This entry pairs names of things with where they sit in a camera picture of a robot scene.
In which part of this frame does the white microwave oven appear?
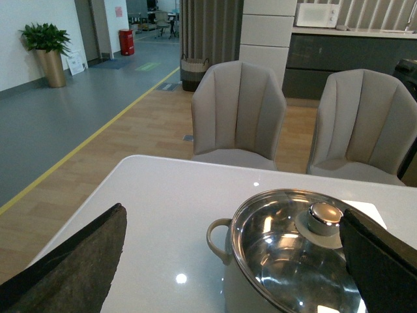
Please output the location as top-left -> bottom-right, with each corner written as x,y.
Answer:
295,3 -> 341,28

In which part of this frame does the white drawer cabinet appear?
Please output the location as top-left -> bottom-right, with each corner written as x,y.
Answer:
238,0 -> 297,85

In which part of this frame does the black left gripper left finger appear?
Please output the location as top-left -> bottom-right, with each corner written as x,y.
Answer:
1,203 -> 127,312

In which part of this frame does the green potted plant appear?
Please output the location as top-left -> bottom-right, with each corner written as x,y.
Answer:
20,23 -> 70,88

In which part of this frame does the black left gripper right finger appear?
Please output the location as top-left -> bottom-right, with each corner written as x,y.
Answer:
339,209 -> 416,312

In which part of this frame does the white sign board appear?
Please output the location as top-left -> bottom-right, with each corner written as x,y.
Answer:
66,50 -> 87,76

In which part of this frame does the glass pot lid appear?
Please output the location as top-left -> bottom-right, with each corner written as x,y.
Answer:
224,189 -> 366,312

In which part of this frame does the woven laundry basket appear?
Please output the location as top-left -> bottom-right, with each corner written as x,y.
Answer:
180,53 -> 210,92

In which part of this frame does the dark kitchen counter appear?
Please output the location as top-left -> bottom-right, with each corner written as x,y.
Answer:
282,31 -> 416,100

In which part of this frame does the black washing machine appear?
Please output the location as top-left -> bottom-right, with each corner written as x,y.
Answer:
393,59 -> 416,97

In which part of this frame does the white electric cooking pot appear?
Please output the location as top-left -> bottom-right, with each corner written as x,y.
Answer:
206,217 -> 362,313

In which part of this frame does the right beige upholstered chair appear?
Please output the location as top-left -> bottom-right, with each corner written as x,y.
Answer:
306,69 -> 416,186

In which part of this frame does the left beige upholstered chair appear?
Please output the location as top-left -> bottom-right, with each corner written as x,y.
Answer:
192,61 -> 287,170

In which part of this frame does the beige upholstered chair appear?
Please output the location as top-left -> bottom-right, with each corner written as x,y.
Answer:
306,69 -> 416,186
192,61 -> 287,170

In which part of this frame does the red bin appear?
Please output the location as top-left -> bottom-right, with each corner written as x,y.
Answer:
119,29 -> 135,55

